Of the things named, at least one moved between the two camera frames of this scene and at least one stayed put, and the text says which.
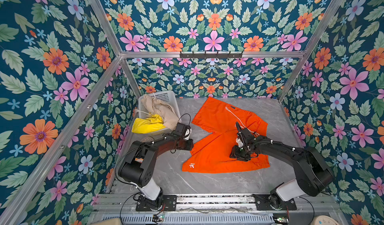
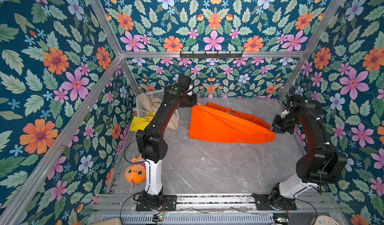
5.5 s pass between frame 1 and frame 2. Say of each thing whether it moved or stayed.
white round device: stayed
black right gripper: moved
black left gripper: moved
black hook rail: stayed
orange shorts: moved
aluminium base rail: stayed
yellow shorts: stayed
